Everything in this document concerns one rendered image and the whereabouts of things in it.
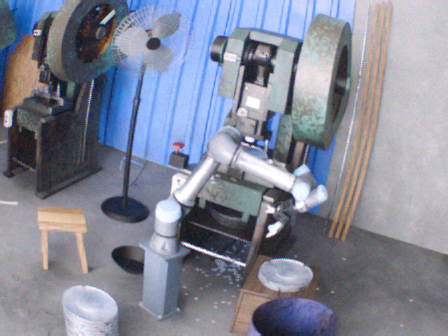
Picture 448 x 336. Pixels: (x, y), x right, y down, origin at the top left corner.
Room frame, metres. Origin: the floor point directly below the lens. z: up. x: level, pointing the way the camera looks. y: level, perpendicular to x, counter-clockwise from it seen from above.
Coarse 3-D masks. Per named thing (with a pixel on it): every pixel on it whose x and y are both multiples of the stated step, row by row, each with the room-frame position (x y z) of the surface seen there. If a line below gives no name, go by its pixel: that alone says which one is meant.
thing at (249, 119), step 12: (252, 84) 2.84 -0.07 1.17; (264, 84) 2.86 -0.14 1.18; (252, 96) 2.83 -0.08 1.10; (264, 96) 2.81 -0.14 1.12; (240, 108) 2.84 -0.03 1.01; (252, 108) 2.82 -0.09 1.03; (240, 120) 2.81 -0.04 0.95; (252, 120) 2.79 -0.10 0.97; (252, 132) 2.78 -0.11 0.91; (264, 132) 2.87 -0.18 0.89
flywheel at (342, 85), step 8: (344, 48) 2.96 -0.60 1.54; (344, 56) 3.01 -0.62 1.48; (344, 64) 3.04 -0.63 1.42; (336, 72) 2.72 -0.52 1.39; (344, 72) 2.72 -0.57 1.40; (336, 80) 2.68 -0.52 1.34; (344, 80) 2.67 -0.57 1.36; (336, 88) 2.69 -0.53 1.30; (344, 88) 2.67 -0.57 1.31; (336, 96) 3.01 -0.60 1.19; (336, 104) 2.98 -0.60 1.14; (336, 112) 2.98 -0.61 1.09
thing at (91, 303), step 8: (72, 288) 1.73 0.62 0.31; (80, 288) 1.75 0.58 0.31; (88, 288) 1.77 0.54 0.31; (64, 296) 1.63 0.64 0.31; (72, 296) 1.66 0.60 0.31; (80, 296) 1.68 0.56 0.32; (88, 296) 1.70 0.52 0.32; (96, 296) 1.73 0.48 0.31; (104, 296) 1.75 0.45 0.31; (64, 304) 1.57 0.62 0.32; (72, 304) 1.59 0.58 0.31; (80, 304) 1.61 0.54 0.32; (88, 304) 1.63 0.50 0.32; (96, 304) 1.65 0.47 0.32; (104, 304) 1.68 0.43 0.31; (72, 312) 1.53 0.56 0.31; (80, 312) 1.55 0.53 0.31; (88, 312) 1.57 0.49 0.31; (96, 312) 1.60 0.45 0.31; (104, 312) 1.62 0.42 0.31; (112, 312) 1.64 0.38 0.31; (88, 320) 1.51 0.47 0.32; (104, 320) 1.55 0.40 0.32
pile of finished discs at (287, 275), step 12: (264, 264) 2.29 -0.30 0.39; (276, 264) 2.30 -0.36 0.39; (288, 264) 2.32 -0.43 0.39; (300, 264) 2.33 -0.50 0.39; (264, 276) 2.16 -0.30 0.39; (276, 276) 2.17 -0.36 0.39; (288, 276) 2.17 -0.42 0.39; (300, 276) 2.20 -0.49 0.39; (312, 276) 2.20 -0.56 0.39; (276, 288) 2.08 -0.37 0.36; (288, 288) 2.07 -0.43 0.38; (300, 288) 2.11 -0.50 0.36
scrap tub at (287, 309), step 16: (272, 304) 1.80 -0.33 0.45; (288, 304) 1.83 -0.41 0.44; (304, 304) 1.83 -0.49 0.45; (320, 304) 1.80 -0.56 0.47; (256, 320) 1.74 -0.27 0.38; (272, 320) 1.81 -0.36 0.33; (288, 320) 1.83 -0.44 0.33; (304, 320) 1.81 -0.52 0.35; (320, 320) 1.77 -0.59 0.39; (336, 320) 1.67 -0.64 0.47
